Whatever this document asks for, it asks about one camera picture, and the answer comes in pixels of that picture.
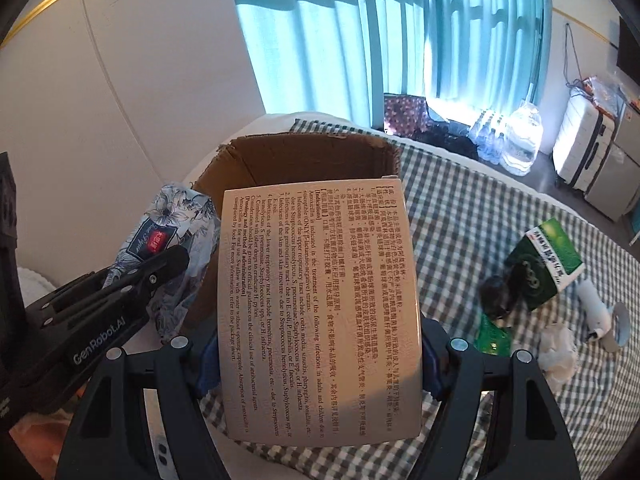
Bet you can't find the floral tissue packet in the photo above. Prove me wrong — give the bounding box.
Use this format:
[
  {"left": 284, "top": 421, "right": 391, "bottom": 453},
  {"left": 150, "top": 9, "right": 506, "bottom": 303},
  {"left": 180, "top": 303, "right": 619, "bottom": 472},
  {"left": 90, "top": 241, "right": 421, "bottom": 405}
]
[{"left": 112, "top": 182, "right": 222, "bottom": 332}]

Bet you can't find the orange printed cloth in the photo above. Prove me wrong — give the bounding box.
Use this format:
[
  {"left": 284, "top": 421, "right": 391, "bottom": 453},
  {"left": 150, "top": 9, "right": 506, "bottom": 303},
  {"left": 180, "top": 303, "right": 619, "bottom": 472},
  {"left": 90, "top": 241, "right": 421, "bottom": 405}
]
[{"left": 9, "top": 400, "right": 77, "bottom": 467}]

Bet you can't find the teal curtain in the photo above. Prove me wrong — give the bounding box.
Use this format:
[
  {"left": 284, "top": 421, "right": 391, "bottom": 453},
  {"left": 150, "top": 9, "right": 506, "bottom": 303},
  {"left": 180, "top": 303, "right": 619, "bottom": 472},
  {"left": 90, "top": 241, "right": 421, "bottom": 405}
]
[{"left": 225, "top": 0, "right": 554, "bottom": 134}]

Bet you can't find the pack of water bottles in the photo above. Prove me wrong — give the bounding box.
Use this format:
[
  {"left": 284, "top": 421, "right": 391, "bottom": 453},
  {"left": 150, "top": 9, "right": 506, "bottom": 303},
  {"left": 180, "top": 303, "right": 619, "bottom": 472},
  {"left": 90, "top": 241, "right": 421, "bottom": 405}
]
[{"left": 469, "top": 109, "right": 509, "bottom": 164}]

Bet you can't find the dark bead bracelet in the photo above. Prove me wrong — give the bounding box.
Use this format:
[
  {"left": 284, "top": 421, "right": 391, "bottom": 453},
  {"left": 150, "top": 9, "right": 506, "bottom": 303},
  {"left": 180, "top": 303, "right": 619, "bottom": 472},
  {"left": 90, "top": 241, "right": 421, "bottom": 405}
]
[{"left": 477, "top": 272, "right": 521, "bottom": 319}]

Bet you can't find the black clothes pile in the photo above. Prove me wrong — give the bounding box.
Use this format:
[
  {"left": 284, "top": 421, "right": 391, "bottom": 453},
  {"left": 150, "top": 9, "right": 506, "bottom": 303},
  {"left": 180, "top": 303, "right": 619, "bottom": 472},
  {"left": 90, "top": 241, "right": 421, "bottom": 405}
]
[{"left": 414, "top": 110, "right": 482, "bottom": 162}]

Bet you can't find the crumpled white tissue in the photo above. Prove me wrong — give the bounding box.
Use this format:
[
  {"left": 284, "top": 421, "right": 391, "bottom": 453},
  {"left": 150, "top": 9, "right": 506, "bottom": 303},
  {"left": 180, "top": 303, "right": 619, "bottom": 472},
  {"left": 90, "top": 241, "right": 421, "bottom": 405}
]
[{"left": 537, "top": 322, "right": 582, "bottom": 387}]

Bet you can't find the grey tape roll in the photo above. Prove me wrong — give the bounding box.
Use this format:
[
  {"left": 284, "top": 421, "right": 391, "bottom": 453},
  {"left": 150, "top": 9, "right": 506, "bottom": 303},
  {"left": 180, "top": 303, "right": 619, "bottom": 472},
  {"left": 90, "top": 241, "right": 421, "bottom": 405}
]
[{"left": 600, "top": 302, "right": 632, "bottom": 352}]

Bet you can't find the dark floral bag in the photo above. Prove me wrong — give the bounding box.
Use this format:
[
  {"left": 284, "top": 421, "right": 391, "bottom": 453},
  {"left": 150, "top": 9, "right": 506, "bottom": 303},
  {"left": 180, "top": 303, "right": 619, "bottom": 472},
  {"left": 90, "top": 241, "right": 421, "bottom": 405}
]
[{"left": 383, "top": 93, "right": 431, "bottom": 137}]

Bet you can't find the green medicine box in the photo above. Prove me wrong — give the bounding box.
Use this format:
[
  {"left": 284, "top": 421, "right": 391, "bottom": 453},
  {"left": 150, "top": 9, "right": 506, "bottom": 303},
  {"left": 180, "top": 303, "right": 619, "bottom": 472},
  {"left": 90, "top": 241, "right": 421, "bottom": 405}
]
[{"left": 502, "top": 217, "right": 584, "bottom": 312}]

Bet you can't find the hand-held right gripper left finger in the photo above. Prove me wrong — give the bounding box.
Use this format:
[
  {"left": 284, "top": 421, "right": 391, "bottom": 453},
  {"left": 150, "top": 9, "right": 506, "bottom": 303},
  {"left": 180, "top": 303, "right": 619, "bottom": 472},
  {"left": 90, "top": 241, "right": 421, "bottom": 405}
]
[{"left": 55, "top": 327, "right": 226, "bottom": 480}]

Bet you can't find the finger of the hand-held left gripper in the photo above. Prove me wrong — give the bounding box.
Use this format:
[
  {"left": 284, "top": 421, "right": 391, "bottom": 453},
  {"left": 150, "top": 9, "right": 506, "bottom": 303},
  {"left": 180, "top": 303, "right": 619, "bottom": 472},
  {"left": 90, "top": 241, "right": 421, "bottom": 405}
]
[{"left": 24, "top": 245, "right": 192, "bottom": 334}]

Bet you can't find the clear plastic bag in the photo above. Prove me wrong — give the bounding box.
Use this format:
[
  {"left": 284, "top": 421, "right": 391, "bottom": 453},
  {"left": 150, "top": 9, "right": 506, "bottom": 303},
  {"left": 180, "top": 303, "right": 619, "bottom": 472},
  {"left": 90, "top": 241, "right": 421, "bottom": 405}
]
[{"left": 579, "top": 75, "right": 629, "bottom": 112}]

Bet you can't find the brown cardboard box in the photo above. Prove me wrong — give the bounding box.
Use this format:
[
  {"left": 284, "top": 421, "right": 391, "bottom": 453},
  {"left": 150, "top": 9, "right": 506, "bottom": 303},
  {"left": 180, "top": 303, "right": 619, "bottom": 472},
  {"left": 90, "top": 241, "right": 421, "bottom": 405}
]
[{"left": 192, "top": 132, "right": 402, "bottom": 322}]

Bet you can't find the grey small fridge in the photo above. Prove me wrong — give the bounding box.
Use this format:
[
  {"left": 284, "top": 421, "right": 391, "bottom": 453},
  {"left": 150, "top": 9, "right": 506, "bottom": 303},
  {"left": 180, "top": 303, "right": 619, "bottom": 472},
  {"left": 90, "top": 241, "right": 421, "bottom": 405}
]
[{"left": 584, "top": 104, "right": 640, "bottom": 222}]

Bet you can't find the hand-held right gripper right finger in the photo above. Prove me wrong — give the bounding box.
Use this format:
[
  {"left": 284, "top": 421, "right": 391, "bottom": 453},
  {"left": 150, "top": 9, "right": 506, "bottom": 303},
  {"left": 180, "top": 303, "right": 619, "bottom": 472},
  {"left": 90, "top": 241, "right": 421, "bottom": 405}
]
[{"left": 415, "top": 311, "right": 583, "bottom": 480}]

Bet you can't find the white printed medicine box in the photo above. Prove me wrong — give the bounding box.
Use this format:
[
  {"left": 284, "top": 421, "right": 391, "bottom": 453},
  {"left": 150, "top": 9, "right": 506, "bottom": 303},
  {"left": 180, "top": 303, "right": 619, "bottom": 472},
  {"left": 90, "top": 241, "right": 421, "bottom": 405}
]
[{"left": 216, "top": 175, "right": 426, "bottom": 449}]

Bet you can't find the white suitcase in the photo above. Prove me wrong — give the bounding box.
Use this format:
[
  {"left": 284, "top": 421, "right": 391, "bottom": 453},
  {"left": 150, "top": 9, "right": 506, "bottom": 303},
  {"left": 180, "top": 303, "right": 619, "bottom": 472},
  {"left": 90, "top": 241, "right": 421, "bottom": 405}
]
[{"left": 552, "top": 92, "right": 619, "bottom": 194}]

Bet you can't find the black cable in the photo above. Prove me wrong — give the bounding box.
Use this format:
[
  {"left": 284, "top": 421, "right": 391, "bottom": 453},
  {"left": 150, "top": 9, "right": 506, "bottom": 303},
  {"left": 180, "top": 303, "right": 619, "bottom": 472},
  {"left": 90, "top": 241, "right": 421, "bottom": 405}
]
[{"left": 564, "top": 22, "right": 577, "bottom": 88}]

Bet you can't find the large clear water jug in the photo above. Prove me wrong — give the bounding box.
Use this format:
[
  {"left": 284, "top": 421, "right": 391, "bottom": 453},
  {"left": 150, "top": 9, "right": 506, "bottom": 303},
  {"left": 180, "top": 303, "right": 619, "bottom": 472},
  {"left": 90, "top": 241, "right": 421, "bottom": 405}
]
[{"left": 499, "top": 101, "right": 545, "bottom": 177}]

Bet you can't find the green foil packet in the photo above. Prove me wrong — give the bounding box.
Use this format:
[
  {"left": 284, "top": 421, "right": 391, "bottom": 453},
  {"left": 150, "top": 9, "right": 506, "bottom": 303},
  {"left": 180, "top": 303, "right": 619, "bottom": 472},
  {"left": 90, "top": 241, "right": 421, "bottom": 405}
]
[{"left": 472, "top": 312, "right": 514, "bottom": 357}]

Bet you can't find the white plastic bottle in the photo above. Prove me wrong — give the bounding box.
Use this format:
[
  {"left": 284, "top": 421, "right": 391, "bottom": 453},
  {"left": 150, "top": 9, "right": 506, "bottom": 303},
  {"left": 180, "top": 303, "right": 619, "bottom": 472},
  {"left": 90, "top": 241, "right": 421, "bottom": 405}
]
[{"left": 574, "top": 280, "right": 621, "bottom": 346}]

